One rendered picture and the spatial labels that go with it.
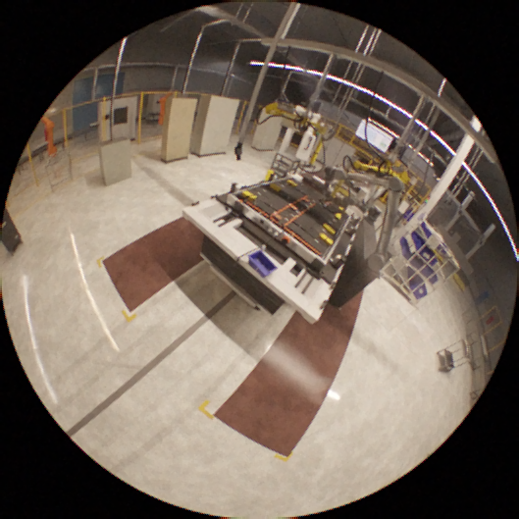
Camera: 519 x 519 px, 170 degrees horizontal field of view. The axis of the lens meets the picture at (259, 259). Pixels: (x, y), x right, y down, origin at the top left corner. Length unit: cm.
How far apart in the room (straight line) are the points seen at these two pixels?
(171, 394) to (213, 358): 63
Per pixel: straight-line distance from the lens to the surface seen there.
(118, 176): 485
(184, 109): 545
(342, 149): 1162
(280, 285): 147
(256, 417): 209
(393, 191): 195
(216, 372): 198
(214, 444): 211
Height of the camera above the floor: 198
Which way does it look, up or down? 47 degrees down
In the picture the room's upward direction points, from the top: 25 degrees clockwise
